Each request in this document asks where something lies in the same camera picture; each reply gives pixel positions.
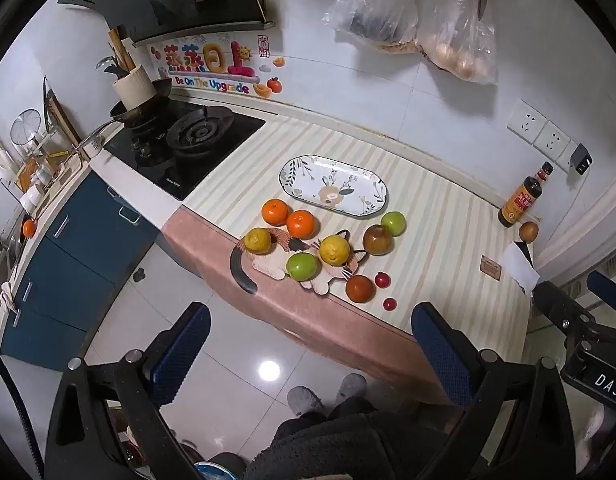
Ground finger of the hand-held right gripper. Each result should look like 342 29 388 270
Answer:
533 281 598 332
587 270 616 307

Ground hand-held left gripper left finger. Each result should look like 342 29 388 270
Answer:
45 301 212 480

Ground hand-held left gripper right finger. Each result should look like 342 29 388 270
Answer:
410 301 577 480

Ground yellow green citrus fruit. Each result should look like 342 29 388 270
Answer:
244 228 272 254

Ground green apple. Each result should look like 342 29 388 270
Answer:
286 252 317 281
381 211 406 237

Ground bright yellow citrus fruit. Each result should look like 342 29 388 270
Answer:
319 235 351 266

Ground oval floral plate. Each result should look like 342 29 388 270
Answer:
279 156 389 217

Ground white folded paper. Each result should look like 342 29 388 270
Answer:
503 241 540 295

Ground cat shaped mat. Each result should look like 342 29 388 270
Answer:
229 227 370 295

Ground grey slipper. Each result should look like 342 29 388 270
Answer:
335 373 367 404
287 386 325 416

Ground soy sauce bottle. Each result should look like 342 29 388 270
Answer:
497 161 555 228

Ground striped pink tablecloth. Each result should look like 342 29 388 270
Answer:
160 120 536 406

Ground person's dark fleece clothing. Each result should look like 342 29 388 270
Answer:
208 399 489 480

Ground black plug charger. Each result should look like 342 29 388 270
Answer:
569 143 593 176

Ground blue kitchen cabinet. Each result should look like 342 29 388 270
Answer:
0 170 162 361

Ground black gas stove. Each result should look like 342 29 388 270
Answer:
104 97 267 202

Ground dish rack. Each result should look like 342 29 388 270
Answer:
0 77 85 211

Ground beige utensil holder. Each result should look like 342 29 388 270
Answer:
112 65 157 109

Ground round metal strainer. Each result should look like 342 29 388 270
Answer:
11 110 42 146

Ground plastic bag of eggs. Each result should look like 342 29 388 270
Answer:
414 0 498 86

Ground clear plastic bag dark contents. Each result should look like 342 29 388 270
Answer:
322 0 420 47

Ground white wall socket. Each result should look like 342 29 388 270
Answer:
533 121 572 157
507 99 550 136

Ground black wok with handle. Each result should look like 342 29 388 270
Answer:
70 77 174 154

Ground colourful wall sticker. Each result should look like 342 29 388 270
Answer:
149 42 287 97

